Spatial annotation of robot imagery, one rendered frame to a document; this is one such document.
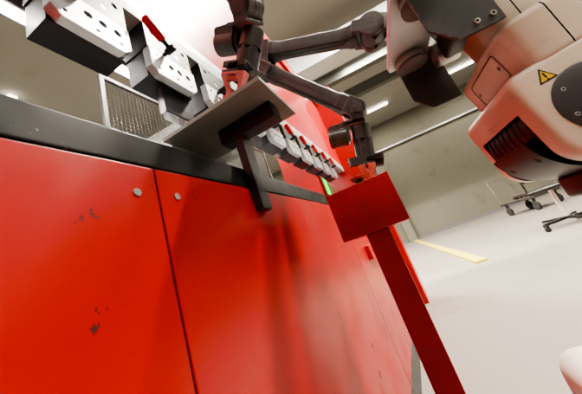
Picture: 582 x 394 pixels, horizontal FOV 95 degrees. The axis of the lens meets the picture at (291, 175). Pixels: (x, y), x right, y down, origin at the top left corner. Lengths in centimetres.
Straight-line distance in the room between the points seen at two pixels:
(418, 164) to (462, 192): 185
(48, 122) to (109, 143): 6
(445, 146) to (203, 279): 1191
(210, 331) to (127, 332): 10
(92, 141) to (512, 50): 61
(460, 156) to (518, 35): 1157
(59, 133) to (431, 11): 55
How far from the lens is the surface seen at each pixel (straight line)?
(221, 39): 77
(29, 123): 35
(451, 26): 56
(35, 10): 73
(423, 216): 1153
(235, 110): 60
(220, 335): 40
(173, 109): 77
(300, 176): 289
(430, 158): 1193
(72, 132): 36
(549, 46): 59
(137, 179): 38
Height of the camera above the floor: 65
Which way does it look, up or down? 18 degrees up
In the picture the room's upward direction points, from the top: 20 degrees counter-clockwise
